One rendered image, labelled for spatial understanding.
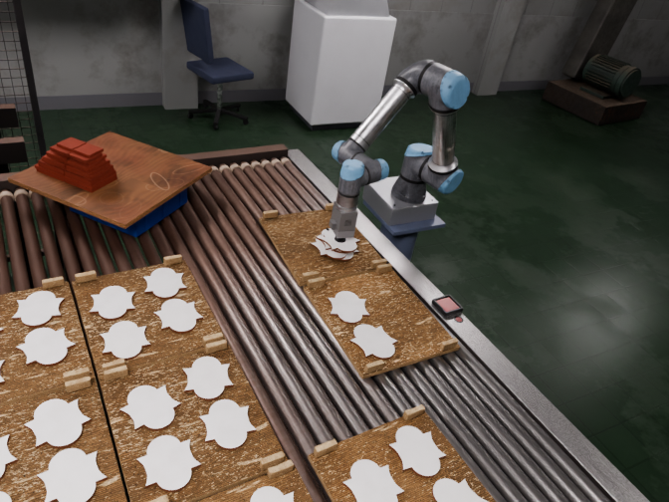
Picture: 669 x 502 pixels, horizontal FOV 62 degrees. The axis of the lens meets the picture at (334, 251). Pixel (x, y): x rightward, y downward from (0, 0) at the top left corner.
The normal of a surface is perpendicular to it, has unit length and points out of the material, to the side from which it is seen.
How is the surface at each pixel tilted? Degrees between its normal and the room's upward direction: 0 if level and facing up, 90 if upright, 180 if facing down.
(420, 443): 0
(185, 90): 90
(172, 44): 90
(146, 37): 90
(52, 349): 0
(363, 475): 0
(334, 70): 90
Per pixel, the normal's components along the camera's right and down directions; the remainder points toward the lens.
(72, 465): 0.15, -0.80
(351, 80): 0.44, 0.57
